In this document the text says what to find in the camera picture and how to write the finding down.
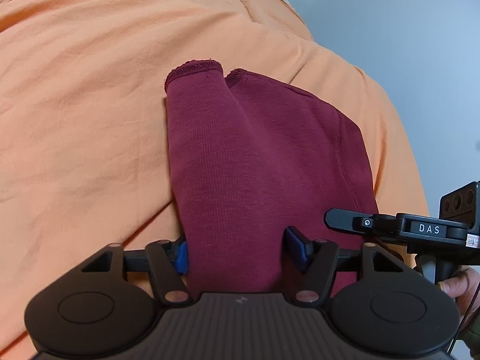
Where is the maroon long sleeve shirt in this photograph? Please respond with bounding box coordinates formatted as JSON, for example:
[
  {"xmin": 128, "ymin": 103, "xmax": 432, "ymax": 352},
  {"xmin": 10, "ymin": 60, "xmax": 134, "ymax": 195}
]
[{"xmin": 165, "ymin": 60, "xmax": 377, "ymax": 293}]

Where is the person right hand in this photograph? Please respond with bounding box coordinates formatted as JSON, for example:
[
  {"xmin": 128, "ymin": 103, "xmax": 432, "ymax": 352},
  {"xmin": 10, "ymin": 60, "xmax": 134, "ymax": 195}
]
[{"xmin": 437, "ymin": 266, "xmax": 479, "ymax": 329}]

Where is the orange duvet cover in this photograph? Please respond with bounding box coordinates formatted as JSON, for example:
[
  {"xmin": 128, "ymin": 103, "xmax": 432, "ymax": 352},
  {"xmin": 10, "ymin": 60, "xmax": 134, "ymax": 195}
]
[{"xmin": 1, "ymin": 0, "xmax": 428, "ymax": 359}]

